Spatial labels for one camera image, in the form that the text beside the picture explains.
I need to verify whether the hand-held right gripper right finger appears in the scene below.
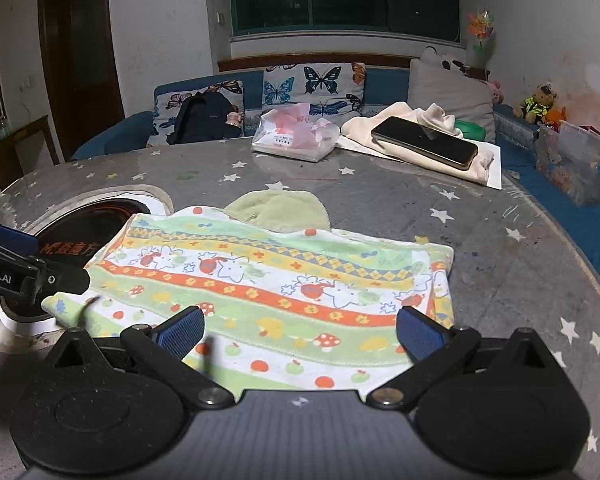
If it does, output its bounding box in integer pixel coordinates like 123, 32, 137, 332
367, 306, 556, 409

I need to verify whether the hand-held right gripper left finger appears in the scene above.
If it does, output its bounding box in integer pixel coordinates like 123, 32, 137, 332
45, 306, 236, 409

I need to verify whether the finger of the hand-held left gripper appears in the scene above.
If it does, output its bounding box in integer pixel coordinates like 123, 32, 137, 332
0, 216, 40, 261
27, 259, 92, 308

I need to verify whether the patterned child's jacket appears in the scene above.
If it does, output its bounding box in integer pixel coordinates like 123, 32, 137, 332
42, 190, 456, 391

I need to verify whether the round black induction cooktop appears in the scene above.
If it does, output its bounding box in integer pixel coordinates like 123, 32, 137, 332
0, 197, 148, 321

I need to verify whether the dark wooden side table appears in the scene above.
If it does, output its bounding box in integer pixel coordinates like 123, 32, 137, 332
0, 115, 63, 198

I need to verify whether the white paper sheet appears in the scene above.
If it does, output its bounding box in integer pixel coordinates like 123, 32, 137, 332
334, 137, 505, 191

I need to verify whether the black smartphone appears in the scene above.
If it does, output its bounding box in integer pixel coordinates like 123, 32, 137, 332
371, 116, 480, 171

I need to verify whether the dark wooden door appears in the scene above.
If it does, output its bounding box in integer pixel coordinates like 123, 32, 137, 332
36, 0, 127, 148

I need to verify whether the green plastic object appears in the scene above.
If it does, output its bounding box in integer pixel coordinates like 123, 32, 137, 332
454, 119, 486, 142

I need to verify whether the black backpack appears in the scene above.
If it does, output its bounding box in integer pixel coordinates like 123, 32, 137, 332
171, 91, 243, 145

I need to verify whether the butterfly print cushion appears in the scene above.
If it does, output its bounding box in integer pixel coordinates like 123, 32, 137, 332
149, 80, 246, 150
262, 62, 367, 118

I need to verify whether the cream cloth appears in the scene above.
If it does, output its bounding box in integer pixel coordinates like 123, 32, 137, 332
340, 101, 496, 184

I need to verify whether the clear plastic storage box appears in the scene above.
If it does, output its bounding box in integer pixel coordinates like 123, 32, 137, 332
534, 122, 600, 208

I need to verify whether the pink tissue pack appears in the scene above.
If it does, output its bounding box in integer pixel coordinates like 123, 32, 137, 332
251, 102, 340, 163

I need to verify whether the white pillow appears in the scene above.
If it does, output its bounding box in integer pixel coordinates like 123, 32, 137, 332
406, 57, 497, 143

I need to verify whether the small clear plastic box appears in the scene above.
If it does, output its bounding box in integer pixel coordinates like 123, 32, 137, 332
557, 120, 600, 156

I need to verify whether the orange toy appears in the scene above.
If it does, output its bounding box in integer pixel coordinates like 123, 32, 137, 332
542, 106, 568, 133

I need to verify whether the teddy bear in yellow vest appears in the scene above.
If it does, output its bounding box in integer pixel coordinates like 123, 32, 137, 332
512, 81, 558, 125

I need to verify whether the panda plush toy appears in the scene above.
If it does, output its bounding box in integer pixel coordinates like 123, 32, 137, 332
420, 46, 491, 81

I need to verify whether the colourful paper pinwheel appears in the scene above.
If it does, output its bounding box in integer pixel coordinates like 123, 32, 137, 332
466, 7, 497, 68

